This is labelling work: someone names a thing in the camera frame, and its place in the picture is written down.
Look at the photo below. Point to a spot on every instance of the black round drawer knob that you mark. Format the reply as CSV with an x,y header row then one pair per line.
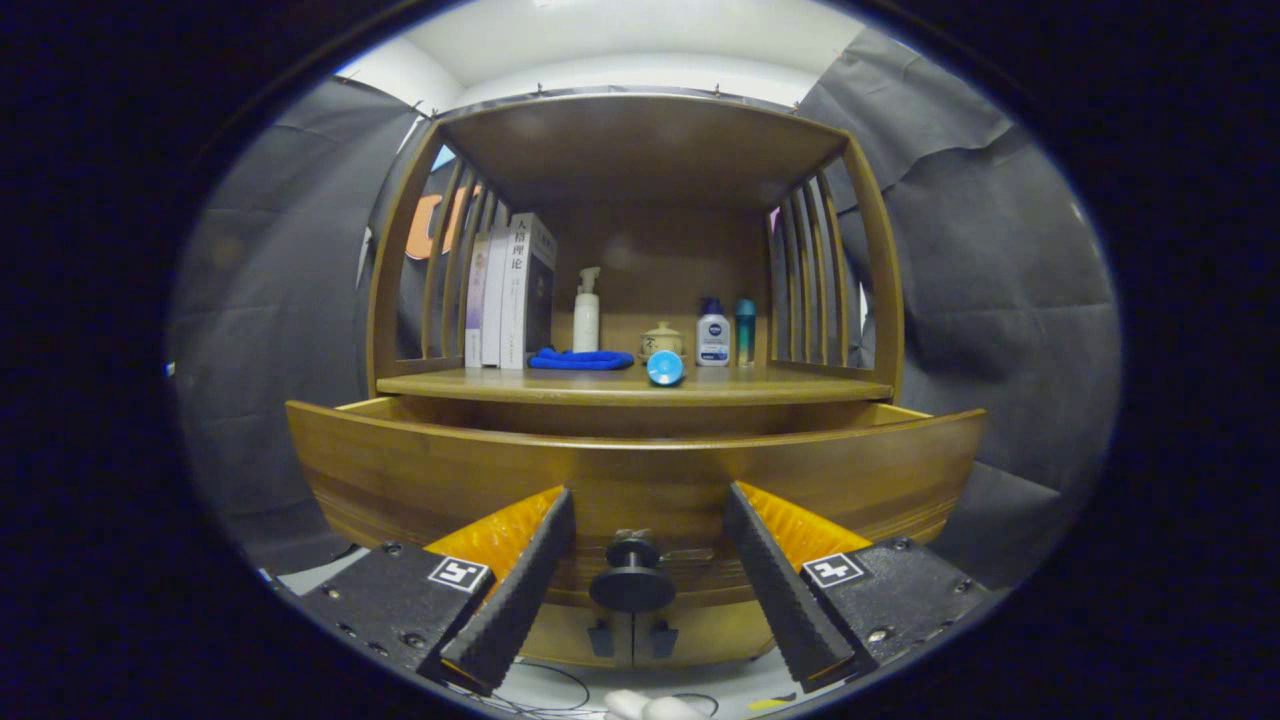
x,y
632,590

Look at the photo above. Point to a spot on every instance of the white pump bottle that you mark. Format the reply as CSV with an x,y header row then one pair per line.
x,y
586,325

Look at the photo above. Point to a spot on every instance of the blue and white tube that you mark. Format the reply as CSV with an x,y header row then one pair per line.
x,y
665,368

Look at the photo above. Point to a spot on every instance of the lilac book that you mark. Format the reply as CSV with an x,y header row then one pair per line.
x,y
476,300

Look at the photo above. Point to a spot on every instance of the white book with dark cover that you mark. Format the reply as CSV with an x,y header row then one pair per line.
x,y
515,300

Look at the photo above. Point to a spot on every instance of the wooden countertop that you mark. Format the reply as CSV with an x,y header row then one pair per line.
x,y
780,383

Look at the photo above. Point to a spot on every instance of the cream lidded tea cup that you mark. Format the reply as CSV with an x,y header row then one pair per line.
x,y
662,338

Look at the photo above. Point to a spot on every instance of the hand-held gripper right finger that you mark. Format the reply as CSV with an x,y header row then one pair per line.
x,y
775,590

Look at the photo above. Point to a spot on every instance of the teal bottle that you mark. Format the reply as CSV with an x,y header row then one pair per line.
x,y
745,330

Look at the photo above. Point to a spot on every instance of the plain white book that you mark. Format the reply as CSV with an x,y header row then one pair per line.
x,y
494,300

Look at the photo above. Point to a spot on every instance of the yellow floor tape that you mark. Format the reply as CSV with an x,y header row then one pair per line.
x,y
768,704

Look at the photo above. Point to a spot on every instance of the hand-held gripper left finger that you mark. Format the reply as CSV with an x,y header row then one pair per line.
x,y
520,590

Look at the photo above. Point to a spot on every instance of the white lotion bottle blue cap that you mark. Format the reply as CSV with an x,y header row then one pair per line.
x,y
713,340

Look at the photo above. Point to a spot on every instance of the wooden drawer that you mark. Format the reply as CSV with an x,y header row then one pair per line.
x,y
650,480

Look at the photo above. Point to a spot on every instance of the wooden cabinet door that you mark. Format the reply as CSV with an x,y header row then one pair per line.
x,y
720,630
560,635

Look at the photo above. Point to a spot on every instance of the wooden cabinet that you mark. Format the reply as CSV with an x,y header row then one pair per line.
x,y
640,150

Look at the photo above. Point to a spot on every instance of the blue cloth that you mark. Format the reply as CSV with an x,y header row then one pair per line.
x,y
580,360

